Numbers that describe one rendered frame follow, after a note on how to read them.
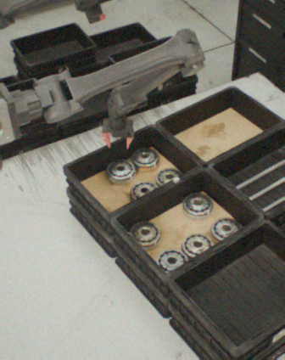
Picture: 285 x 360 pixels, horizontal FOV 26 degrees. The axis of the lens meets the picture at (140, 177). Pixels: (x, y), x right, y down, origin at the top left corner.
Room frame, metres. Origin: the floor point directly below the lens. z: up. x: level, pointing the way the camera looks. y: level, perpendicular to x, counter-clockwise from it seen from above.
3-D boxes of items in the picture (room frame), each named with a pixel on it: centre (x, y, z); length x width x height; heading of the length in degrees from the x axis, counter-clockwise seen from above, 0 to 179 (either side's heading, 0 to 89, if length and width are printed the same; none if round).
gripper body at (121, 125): (1.62, 0.07, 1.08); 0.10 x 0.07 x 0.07; 85
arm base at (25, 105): (1.22, 0.29, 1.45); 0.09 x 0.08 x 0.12; 27
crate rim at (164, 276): (1.31, -0.14, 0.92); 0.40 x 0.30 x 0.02; 125
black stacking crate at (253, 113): (1.79, -0.30, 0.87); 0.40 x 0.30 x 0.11; 125
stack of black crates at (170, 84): (2.75, -0.08, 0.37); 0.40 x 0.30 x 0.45; 117
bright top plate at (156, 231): (1.31, -0.01, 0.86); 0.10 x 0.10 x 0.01
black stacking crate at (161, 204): (1.31, -0.14, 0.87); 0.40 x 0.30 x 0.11; 125
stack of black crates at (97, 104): (2.57, 0.28, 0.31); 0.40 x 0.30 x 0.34; 117
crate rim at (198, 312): (1.07, -0.31, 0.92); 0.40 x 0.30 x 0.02; 125
